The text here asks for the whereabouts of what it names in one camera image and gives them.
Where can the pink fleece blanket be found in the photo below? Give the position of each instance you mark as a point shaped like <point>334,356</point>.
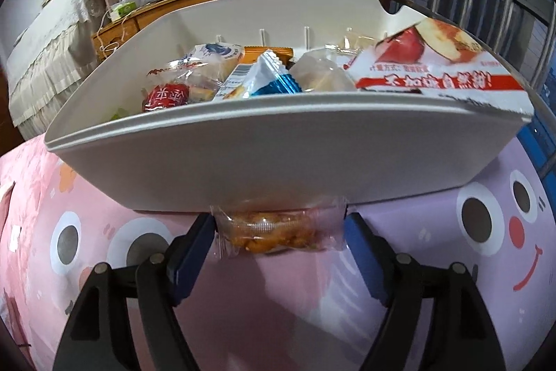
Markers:
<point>17,197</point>

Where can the green white snack packet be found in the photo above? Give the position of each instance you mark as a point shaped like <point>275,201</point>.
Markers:
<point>118,115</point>

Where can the white plastic storage box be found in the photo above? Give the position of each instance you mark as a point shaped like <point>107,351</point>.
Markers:
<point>260,153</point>

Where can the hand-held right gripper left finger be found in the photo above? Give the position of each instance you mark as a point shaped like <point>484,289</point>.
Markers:
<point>193,262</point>

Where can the red white snack packet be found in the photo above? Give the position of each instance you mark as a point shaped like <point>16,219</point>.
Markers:
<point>165,98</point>

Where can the wooden desk with drawers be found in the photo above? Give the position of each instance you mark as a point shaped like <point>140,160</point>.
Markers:
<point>173,8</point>

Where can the round cake packet blue label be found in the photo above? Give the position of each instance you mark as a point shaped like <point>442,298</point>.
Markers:
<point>217,53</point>

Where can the blue topped rice cracker packet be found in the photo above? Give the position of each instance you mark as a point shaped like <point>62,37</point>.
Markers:
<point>278,86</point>

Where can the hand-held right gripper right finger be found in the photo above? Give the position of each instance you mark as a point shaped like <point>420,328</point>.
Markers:
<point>365,262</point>

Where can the apple print snack packet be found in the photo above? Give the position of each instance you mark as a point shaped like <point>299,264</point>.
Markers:
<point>434,75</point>

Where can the pale rice cracker clear packet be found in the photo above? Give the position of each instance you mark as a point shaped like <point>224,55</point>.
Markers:
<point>204,90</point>

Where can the green tissue box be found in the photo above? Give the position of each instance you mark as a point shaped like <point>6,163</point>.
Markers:
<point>122,10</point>

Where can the cream lace furniture cover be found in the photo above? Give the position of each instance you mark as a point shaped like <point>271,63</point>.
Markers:
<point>47,49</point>

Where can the brown nut snack clear packet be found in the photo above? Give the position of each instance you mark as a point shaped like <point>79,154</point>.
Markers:
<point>269,234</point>

